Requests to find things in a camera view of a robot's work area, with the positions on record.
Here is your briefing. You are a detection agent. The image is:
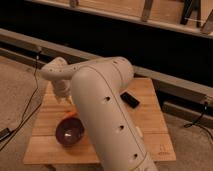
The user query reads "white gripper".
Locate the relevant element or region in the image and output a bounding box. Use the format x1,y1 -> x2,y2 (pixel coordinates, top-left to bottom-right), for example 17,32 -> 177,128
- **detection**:
52,80 -> 72,104

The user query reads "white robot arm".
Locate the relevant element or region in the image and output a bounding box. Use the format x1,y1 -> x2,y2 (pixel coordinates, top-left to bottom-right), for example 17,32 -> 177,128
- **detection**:
41,57 -> 158,171

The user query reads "white sponge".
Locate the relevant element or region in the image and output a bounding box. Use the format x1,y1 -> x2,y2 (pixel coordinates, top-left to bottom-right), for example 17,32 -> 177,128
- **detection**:
136,126 -> 143,138

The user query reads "dark purple bowl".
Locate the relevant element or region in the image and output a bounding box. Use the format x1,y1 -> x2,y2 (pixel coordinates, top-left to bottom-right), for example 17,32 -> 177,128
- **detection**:
55,117 -> 84,146

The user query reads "black rectangular phone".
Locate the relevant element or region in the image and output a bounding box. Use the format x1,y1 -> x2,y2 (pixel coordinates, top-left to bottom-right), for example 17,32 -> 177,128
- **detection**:
120,92 -> 140,108

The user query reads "black device at left edge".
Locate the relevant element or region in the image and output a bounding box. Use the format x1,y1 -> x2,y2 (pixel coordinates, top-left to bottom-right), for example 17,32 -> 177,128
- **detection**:
0,128 -> 11,142

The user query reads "black cable on floor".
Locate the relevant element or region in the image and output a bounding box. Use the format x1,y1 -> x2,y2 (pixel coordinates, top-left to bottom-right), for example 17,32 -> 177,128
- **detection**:
0,50 -> 44,152

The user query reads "black cable at right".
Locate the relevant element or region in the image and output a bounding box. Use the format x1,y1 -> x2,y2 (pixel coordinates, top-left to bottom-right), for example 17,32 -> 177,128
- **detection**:
183,99 -> 213,141

